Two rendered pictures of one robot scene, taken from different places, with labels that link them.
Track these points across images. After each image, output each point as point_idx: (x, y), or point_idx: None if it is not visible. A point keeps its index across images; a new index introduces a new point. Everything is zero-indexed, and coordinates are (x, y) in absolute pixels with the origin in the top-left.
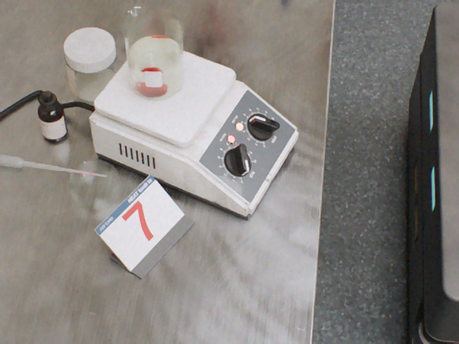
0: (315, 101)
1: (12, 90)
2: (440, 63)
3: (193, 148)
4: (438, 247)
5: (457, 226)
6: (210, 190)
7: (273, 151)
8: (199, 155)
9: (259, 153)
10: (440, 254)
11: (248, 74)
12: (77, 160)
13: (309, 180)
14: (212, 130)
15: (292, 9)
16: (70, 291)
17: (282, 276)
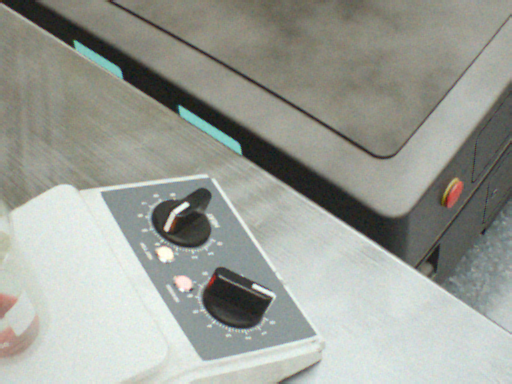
0: (148, 123)
1: None
2: (58, 6)
3: (171, 352)
4: (313, 182)
5: (304, 135)
6: (247, 381)
7: (236, 237)
8: (192, 353)
9: (231, 260)
10: (329, 185)
11: (25, 187)
12: None
13: (305, 224)
14: (150, 300)
15: None
16: None
17: (455, 362)
